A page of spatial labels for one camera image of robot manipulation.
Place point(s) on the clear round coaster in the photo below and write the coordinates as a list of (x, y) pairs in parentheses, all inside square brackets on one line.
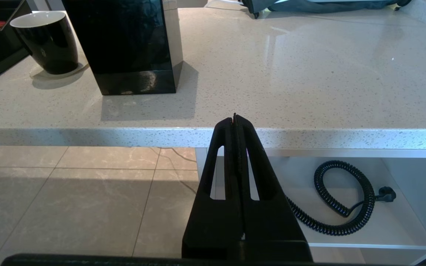
[(81, 69)]

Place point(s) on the black tissue box white top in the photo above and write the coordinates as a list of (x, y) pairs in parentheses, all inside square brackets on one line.
[(124, 48)]

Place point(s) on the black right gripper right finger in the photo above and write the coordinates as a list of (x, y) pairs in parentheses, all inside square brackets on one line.
[(272, 229)]

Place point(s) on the black cup white inside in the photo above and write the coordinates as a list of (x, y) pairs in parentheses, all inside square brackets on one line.
[(52, 44)]

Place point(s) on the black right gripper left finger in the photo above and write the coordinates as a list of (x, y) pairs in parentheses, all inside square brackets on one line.
[(216, 229)]

